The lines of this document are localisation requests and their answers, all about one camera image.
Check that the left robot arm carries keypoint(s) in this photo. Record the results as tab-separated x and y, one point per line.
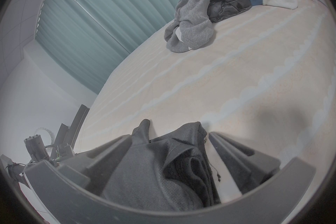
34	146

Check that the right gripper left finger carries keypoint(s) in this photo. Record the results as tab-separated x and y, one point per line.
76	171

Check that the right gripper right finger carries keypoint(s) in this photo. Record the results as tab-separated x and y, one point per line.
253	178

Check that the black T-shirt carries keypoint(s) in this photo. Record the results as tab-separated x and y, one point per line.
147	170

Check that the bed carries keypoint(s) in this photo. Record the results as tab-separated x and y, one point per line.
236	73

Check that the grey garment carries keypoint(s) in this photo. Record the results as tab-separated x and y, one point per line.
191	26

